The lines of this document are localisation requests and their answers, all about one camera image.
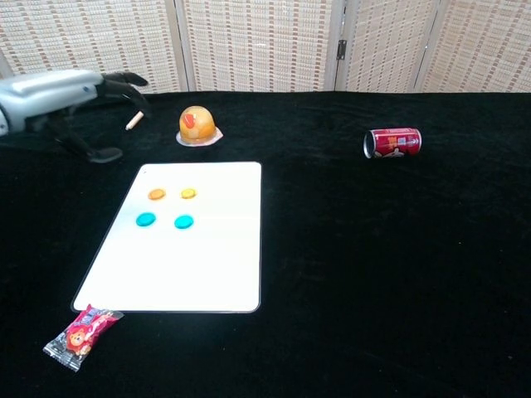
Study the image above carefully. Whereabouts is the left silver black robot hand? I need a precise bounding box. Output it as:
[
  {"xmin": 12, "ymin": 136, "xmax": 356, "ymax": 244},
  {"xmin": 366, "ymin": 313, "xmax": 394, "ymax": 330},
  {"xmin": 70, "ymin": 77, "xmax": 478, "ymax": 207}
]
[{"xmin": 0, "ymin": 69, "xmax": 149, "ymax": 163}]

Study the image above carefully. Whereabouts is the small wooden stick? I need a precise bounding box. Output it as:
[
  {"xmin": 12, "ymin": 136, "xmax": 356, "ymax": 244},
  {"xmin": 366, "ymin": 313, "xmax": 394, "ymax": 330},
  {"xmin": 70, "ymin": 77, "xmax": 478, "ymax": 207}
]
[{"xmin": 124, "ymin": 110, "xmax": 145, "ymax": 131}]

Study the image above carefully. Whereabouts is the orange fruit jelly cup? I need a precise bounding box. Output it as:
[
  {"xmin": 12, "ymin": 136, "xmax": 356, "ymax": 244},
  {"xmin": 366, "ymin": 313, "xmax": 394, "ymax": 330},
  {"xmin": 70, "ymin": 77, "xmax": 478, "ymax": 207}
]
[{"xmin": 175, "ymin": 105, "xmax": 224, "ymax": 148}]

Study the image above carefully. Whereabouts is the bamboo folding screen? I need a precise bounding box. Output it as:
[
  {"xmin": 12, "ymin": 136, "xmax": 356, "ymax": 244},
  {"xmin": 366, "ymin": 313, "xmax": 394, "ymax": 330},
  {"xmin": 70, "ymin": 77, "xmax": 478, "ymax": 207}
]
[{"xmin": 0, "ymin": 0, "xmax": 531, "ymax": 99}]

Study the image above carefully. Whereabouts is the white rectangular board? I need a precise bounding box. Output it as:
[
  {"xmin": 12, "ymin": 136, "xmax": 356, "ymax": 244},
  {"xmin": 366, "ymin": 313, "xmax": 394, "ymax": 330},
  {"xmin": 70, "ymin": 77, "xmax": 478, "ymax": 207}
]
[{"xmin": 71, "ymin": 161, "xmax": 263, "ymax": 314}]

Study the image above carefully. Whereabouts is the red snack packet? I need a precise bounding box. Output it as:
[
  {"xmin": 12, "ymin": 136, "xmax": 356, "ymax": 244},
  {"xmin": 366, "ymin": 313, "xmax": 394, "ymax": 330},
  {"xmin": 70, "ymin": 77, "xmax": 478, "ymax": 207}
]
[{"xmin": 42, "ymin": 303, "xmax": 124, "ymax": 373}]

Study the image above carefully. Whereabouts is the black tablecloth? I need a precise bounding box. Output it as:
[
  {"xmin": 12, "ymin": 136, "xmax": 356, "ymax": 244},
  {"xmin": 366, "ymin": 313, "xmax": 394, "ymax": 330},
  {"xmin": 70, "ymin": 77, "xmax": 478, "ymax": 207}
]
[{"xmin": 0, "ymin": 90, "xmax": 531, "ymax": 398}]

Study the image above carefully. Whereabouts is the red drink can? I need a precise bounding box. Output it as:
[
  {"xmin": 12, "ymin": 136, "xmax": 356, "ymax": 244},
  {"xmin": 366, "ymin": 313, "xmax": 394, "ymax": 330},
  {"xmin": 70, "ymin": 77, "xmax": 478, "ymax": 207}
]
[{"xmin": 363, "ymin": 127, "xmax": 423, "ymax": 160}]

